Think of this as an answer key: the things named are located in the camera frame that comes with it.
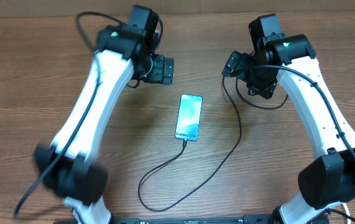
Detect blue Galaxy smartphone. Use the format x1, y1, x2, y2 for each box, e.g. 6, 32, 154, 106
175, 94, 203, 141

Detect black charging cable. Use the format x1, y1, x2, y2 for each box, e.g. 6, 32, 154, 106
137, 76, 289, 213

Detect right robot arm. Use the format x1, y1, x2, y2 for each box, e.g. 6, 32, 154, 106
222, 14, 355, 223

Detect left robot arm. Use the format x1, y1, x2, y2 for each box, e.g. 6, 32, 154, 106
34, 5, 174, 223

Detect white power strip cord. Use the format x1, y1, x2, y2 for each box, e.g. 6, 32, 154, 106
341, 202, 352, 224

